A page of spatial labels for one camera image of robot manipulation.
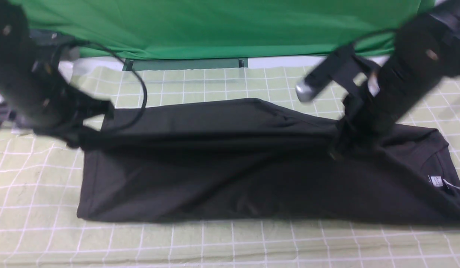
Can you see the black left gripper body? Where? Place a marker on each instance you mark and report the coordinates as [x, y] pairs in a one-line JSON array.
[[42, 100]]

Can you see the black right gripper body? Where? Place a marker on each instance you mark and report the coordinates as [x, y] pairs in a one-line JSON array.
[[387, 96]]

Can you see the dark gray long-sleeved shirt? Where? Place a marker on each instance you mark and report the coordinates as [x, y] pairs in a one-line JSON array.
[[251, 159]]

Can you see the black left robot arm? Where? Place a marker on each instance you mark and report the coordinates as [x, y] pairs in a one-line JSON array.
[[19, 50]]

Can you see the gray black right robot arm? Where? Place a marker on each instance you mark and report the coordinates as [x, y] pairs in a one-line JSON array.
[[427, 49]]

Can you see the green checkered table cloth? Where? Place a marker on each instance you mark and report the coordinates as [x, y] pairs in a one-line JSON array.
[[40, 186]]

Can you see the green backdrop cloth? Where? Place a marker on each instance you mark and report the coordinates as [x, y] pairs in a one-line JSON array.
[[207, 29]]

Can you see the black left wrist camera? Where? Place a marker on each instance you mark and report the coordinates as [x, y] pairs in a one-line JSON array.
[[55, 47]]

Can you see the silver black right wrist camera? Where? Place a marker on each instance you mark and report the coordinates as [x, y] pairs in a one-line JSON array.
[[340, 66]]

